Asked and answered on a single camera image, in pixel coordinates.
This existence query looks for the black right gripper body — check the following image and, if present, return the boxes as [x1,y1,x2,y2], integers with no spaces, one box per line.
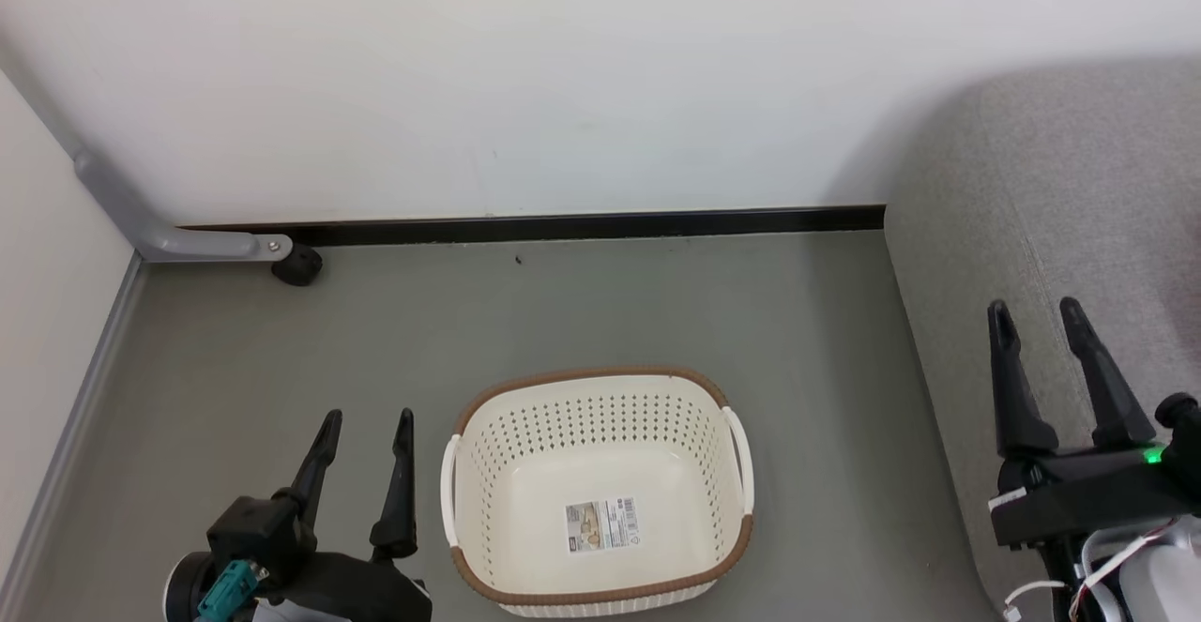
[989,394,1201,549]

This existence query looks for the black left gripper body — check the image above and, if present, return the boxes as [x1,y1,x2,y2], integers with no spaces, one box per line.
[163,550,433,622]

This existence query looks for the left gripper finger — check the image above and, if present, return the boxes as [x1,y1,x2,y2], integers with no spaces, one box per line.
[285,408,344,521]
[368,407,419,563]

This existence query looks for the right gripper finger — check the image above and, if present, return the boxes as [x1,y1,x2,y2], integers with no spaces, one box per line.
[1057,296,1158,450]
[986,299,1060,460]

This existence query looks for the cream laundry basket brown rim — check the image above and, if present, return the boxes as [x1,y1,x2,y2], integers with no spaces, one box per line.
[440,365,755,619]

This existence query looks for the black round foot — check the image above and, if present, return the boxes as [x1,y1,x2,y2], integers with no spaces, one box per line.
[271,244,324,287]

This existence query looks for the printed label sticker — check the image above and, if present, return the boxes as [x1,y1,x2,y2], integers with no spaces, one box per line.
[564,496,642,554]

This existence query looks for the grey fabric sofa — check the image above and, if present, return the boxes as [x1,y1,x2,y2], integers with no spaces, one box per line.
[884,57,1201,622]

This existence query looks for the grey floor skirting strip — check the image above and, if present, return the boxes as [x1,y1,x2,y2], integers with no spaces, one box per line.
[0,254,148,622]

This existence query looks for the red and white twisted wires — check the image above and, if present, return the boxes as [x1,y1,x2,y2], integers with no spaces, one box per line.
[1070,522,1180,622]

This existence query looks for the white wire with small plug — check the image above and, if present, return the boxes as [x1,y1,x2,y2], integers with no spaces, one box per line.
[1001,580,1072,622]

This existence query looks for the teal cable connector plug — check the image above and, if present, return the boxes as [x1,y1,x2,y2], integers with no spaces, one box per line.
[196,560,270,622]

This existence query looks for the grey metal frame leg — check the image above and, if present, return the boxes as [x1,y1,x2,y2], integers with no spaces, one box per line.
[73,147,294,264]

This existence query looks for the black wall baseboard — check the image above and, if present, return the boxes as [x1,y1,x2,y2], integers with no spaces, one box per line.
[176,205,887,249]

